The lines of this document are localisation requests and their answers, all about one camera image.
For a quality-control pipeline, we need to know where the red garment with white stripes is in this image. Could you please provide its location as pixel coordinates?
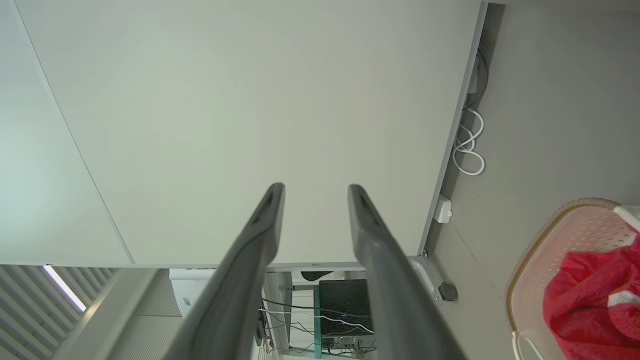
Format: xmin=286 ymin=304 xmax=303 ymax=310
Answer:
xmin=543 ymin=235 xmax=640 ymax=360

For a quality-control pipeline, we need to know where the thin white cable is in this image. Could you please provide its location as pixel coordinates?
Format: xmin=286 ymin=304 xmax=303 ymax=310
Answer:
xmin=260 ymin=309 xmax=375 ymax=335

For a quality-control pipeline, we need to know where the ceiling light strip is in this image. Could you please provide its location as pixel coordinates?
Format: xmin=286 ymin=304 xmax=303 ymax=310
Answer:
xmin=42 ymin=265 xmax=87 ymax=312

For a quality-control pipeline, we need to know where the black wall cable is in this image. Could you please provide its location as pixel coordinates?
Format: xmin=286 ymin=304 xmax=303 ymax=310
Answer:
xmin=465 ymin=47 xmax=490 ymax=108

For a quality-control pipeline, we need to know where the white appliance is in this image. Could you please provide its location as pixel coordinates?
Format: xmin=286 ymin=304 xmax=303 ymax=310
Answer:
xmin=169 ymin=269 xmax=221 ymax=318

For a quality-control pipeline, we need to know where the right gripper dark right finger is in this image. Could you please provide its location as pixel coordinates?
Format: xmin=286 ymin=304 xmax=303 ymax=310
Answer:
xmin=348 ymin=184 xmax=467 ymax=360

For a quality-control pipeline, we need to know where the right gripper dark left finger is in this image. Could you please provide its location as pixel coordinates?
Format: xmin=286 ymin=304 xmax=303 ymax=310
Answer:
xmin=162 ymin=182 xmax=286 ymax=360

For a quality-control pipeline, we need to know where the cream perforated laundry basket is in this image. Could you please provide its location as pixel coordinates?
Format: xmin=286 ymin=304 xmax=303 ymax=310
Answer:
xmin=506 ymin=198 xmax=640 ymax=360

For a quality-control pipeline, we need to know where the small white plastic box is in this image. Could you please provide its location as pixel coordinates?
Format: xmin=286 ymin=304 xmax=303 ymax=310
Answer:
xmin=434 ymin=195 xmax=453 ymax=224

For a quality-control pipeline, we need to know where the white partition panel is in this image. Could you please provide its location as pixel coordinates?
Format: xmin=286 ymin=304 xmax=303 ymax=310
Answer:
xmin=0 ymin=0 xmax=136 ymax=266
xmin=12 ymin=0 xmax=489 ymax=268

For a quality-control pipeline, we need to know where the white looped cable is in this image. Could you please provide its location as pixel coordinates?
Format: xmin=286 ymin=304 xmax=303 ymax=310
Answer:
xmin=452 ymin=107 xmax=487 ymax=177

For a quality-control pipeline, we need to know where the white partition foot bracket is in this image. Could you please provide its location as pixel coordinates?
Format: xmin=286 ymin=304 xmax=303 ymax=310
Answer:
xmin=410 ymin=255 xmax=443 ymax=303

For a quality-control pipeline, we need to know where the teal metal post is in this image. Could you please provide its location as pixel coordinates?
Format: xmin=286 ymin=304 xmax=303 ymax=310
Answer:
xmin=313 ymin=286 xmax=322 ymax=359

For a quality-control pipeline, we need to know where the black computer box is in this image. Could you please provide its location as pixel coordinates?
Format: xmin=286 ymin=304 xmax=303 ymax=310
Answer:
xmin=319 ymin=280 xmax=373 ymax=337

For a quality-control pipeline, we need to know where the grey desk leg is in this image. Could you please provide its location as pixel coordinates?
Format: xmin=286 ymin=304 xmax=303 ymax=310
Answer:
xmin=265 ymin=272 xmax=293 ymax=351

